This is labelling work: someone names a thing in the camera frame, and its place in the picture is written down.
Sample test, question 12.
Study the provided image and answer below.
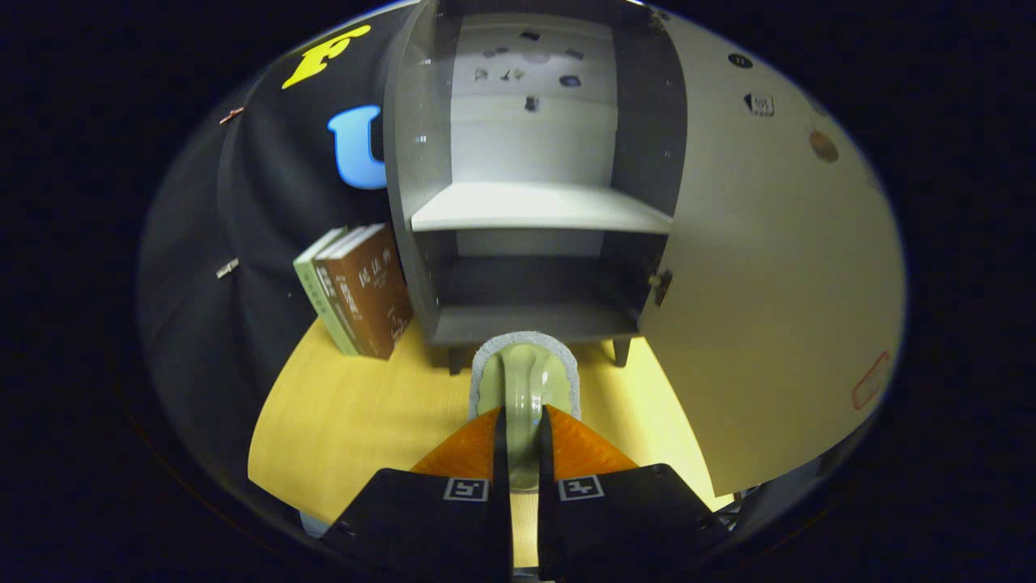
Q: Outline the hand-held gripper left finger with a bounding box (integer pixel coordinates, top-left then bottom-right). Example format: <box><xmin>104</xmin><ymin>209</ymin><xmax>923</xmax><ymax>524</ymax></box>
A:
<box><xmin>324</xmin><ymin>405</ymin><xmax>512</xmax><ymax>583</ymax></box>

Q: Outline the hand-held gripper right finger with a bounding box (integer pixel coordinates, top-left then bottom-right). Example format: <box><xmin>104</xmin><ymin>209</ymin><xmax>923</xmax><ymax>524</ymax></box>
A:
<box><xmin>538</xmin><ymin>405</ymin><xmax>732</xmax><ymax>583</ymax></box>

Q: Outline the green mug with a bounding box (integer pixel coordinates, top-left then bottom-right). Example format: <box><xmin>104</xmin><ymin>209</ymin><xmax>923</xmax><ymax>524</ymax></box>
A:
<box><xmin>468</xmin><ymin>330</ymin><xmax>582</xmax><ymax>492</ymax></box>

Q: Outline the beige cabinet door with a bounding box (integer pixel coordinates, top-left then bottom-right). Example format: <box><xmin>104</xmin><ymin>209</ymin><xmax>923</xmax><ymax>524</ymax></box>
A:
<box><xmin>639</xmin><ymin>12</ymin><xmax>906</xmax><ymax>496</ymax></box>

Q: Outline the brown book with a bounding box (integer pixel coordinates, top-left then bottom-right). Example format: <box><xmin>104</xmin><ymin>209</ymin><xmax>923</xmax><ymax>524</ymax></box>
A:
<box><xmin>314</xmin><ymin>224</ymin><xmax>414</xmax><ymax>360</ymax></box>

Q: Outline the white cabinet shelf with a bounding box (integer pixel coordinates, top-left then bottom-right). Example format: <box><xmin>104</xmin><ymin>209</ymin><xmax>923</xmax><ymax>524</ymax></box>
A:
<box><xmin>411</xmin><ymin>182</ymin><xmax>674</xmax><ymax>234</ymax></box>

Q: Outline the black backdrop cloth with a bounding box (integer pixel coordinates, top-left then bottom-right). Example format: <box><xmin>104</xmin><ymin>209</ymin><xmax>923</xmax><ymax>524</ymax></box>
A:
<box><xmin>138</xmin><ymin>8</ymin><xmax>422</xmax><ymax>511</ymax></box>

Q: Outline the dark grey cabinet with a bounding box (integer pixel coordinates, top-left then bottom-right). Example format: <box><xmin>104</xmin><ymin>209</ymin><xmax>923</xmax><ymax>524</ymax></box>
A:
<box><xmin>382</xmin><ymin>0</ymin><xmax>689</xmax><ymax>375</ymax></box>

